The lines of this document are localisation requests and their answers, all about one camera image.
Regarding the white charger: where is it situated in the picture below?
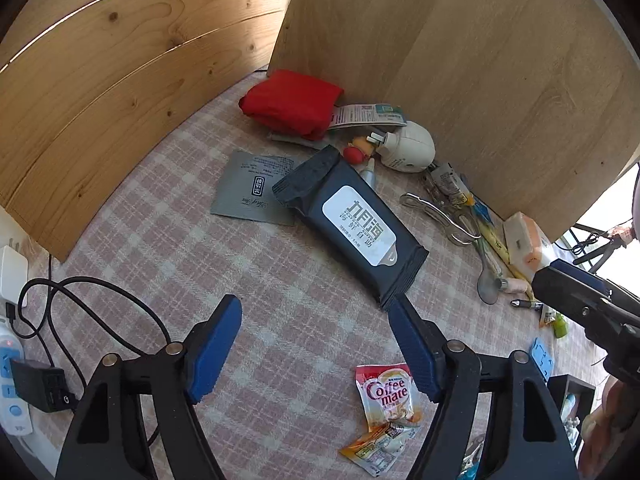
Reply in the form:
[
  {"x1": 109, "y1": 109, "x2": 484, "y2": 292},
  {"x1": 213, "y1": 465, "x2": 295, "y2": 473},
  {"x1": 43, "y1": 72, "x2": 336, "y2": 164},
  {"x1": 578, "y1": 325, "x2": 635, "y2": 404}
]
[{"x1": 0, "y1": 245, "x2": 28, "y2": 303}]

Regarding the black wet wipes pack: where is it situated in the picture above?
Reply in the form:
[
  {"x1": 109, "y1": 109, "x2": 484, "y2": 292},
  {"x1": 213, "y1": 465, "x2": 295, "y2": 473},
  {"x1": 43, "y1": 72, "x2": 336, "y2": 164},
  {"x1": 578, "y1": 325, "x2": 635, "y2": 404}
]
[{"x1": 272, "y1": 145, "x2": 430, "y2": 311}]

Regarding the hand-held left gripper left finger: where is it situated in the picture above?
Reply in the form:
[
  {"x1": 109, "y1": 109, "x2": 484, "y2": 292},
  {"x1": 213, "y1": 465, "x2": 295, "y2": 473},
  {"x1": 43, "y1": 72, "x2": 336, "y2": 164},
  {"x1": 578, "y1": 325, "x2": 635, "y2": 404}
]
[{"x1": 55, "y1": 294, "x2": 244, "y2": 480}]

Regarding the black power adapter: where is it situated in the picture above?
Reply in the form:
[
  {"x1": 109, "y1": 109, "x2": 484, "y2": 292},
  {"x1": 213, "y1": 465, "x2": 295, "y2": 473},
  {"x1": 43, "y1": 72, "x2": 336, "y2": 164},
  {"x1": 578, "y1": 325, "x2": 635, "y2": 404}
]
[{"x1": 10, "y1": 359, "x2": 78, "y2": 413}]

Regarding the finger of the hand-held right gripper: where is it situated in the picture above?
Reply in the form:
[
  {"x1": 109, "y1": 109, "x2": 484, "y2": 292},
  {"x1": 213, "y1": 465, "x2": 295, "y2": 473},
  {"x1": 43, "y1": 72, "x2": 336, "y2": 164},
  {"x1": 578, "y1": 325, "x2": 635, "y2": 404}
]
[
  {"x1": 531, "y1": 267, "x2": 608, "y2": 322},
  {"x1": 549, "y1": 259, "x2": 621, "y2": 297}
]

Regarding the black tray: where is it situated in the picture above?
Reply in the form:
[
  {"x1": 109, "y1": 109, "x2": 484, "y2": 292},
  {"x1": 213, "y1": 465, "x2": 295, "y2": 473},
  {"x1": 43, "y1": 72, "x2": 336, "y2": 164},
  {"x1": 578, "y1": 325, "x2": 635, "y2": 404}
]
[{"x1": 547, "y1": 374, "x2": 596, "y2": 461}]

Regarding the pink plaid clothed desktop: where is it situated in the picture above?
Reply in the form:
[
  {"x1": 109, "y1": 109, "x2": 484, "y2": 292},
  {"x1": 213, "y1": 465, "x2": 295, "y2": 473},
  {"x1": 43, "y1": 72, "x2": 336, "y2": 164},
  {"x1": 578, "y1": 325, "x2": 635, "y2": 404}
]
[{"x1": 47, "y1": 67, "x2": 601, "y2": 480}]

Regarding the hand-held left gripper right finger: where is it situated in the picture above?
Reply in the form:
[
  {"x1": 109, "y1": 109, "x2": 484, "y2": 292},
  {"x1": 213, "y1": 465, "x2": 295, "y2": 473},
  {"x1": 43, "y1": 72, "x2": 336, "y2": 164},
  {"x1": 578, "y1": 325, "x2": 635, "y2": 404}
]
[{"x1": 387, "y1": 294, "x2": 583, "y2": 480}]

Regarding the white power strip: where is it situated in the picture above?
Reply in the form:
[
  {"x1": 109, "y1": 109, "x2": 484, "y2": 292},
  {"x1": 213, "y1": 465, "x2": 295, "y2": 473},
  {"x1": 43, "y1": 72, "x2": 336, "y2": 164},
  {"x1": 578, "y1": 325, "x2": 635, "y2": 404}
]
[{"x1": 0, "y1": 296, "x2": 37, "y2": 436}]

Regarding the grey foil sachet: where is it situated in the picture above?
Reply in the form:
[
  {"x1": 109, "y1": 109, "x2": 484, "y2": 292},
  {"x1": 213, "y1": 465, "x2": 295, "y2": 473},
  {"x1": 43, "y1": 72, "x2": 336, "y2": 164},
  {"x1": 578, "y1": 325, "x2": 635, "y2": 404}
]
[{"x1": 210, "y1": 150, "x2": 297, "y2": 227}]

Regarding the black tripod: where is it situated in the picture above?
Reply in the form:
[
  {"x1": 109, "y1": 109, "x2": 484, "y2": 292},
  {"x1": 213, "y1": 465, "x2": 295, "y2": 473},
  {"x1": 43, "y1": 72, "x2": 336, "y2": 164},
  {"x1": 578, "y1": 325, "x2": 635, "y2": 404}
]
[{"x1": 567, "y1": 217, "x2": 633, "y2": 273}]

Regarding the blue plastic packet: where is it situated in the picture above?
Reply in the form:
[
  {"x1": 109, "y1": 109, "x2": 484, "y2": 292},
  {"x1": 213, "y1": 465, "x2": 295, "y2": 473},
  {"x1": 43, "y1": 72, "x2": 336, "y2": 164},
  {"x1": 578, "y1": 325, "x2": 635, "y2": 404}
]
[{"x1": 462, "y1": 192, "x2": 493, "y2": 223}]

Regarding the small red yellow toy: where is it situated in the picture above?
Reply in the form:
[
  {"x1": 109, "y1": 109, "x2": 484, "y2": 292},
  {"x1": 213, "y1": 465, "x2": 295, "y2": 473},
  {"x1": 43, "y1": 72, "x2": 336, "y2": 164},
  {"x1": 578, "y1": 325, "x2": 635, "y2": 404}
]
[{"x1": 342, "y1": 136, "x2": 376, "y2": 165}]

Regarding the thin black charging cable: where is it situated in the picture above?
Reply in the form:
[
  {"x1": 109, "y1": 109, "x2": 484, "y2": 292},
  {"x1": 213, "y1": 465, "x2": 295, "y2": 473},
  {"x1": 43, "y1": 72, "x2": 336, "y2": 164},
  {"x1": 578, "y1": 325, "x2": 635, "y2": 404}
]
[{"x1": 7, "y1": 255, "x2": 173, "y2": 391}]

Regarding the printed paper tag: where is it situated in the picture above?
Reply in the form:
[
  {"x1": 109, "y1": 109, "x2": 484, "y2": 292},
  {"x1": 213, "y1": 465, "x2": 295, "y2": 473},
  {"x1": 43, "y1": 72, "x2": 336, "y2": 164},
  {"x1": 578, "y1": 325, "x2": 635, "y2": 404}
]
[{"x1": 327, "y1": 102, "x2": 408, "y2": 131}]

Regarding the green tube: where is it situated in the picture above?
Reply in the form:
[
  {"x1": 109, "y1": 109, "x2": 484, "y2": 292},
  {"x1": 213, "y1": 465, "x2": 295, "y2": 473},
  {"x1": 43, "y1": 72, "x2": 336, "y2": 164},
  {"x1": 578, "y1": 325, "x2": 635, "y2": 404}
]
[{"x1": 540, "y1": 305, "x2": 571, "y2": 338}]

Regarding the light wooden board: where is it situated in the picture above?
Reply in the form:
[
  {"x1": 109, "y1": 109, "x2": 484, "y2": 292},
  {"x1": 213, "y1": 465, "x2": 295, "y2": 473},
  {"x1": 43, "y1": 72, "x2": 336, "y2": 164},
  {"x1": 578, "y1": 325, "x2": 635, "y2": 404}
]
[{"x1": 267, "y1": 0, "x2": 640, "y2": 243}]

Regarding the white vial pack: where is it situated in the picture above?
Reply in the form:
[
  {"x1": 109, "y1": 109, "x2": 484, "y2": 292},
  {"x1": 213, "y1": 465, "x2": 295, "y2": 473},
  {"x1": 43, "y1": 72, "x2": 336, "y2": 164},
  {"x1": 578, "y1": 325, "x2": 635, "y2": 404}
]
[{"x1": 562, "y1": 412, "x2": 582, "y2": 447}]

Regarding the orange sachet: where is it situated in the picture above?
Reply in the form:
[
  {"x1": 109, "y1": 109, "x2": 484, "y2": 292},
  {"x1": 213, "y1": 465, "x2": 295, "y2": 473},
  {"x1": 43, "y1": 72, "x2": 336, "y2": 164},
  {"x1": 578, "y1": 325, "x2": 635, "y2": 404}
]
[{"x1": 339, "y1": 422, "x2": 421, "y2": 478}]

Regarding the grey metal spoon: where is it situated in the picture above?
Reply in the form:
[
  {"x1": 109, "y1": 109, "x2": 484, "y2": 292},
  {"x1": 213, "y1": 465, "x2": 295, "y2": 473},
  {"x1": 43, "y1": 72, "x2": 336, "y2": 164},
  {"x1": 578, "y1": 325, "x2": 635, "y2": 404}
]
[{"x1": 467, "y1": 220, "x2": 501, "y2": 305}]

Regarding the person's right hand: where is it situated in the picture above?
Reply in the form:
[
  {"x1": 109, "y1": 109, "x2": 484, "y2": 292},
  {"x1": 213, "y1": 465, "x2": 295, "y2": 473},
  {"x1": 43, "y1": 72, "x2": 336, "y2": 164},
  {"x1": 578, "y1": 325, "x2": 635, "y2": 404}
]
[{"x1": 580, "y1": 377, "x2": 640, "y2": 478}]

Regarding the red white creamer packet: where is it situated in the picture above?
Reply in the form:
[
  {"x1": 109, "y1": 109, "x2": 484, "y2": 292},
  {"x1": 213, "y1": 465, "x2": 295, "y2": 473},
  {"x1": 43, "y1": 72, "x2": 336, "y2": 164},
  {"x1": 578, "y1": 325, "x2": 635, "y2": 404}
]
[{"x1": 355, "y1": 362, "x2": 423, "y2": 431}]

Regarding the metal clamp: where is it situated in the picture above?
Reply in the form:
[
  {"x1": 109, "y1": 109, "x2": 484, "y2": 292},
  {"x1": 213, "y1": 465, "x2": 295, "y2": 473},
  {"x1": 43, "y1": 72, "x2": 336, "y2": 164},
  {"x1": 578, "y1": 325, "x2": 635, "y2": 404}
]
[{"x1": 400, "y1": 192, "x2": 483, "y2": 247}]

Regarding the orange white tissue pack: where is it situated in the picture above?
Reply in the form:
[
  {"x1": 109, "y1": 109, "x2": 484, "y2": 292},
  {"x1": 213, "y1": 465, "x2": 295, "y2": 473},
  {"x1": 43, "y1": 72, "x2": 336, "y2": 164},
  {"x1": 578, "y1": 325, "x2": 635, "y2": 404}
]
[{"x1": 502, "y1": 212, "x2": 556, "y2": 273}]

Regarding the wooden slatted panel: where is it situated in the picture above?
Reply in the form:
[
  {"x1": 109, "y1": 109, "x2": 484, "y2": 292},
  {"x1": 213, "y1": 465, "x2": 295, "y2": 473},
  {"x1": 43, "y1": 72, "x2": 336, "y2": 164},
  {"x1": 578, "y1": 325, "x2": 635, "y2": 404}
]
[{"x1": 0, "y1": 0, "x2": 301, "y2": 263}]

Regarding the red cloth pouch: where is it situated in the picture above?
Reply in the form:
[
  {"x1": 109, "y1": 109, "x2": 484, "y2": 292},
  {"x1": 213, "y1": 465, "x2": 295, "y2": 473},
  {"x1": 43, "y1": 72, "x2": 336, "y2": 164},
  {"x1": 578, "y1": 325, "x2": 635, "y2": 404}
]
[{"x1": 239, "y1": 69, "x2": 345, "y2": 142}]

